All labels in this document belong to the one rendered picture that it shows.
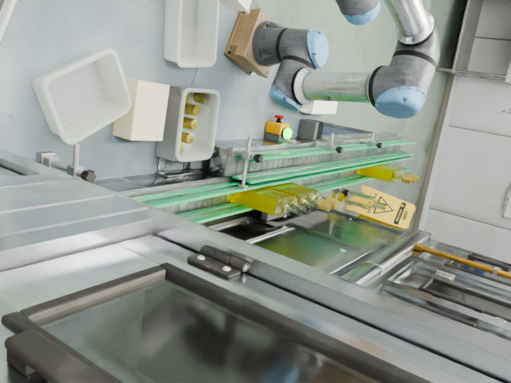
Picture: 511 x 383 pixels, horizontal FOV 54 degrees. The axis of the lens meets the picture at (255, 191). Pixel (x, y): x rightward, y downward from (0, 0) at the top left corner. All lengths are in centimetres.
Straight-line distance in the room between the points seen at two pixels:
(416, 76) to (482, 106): 607
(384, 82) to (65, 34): 80
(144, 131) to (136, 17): 31
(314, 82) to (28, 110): 79
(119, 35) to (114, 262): 97
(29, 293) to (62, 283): 3
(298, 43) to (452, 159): 597
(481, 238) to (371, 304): 708
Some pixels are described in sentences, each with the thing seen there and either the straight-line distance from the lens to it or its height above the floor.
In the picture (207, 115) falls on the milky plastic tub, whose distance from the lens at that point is 164.
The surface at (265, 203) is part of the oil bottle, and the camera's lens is 162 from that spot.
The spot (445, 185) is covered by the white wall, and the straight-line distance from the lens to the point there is 753.
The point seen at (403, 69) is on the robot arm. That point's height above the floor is 141.
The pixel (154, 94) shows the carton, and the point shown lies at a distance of 143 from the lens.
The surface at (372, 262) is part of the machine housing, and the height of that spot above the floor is 136.
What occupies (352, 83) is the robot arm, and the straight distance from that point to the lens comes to 144.
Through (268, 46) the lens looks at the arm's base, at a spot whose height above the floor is 90.
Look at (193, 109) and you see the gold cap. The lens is 157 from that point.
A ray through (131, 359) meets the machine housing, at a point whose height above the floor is 161.
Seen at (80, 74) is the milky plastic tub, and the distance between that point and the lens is 136.
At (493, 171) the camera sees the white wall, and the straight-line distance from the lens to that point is 739.
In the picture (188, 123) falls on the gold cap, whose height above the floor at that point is 80.
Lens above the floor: 184
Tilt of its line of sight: 32 degrees down
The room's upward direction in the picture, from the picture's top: 107 degrees clockwise
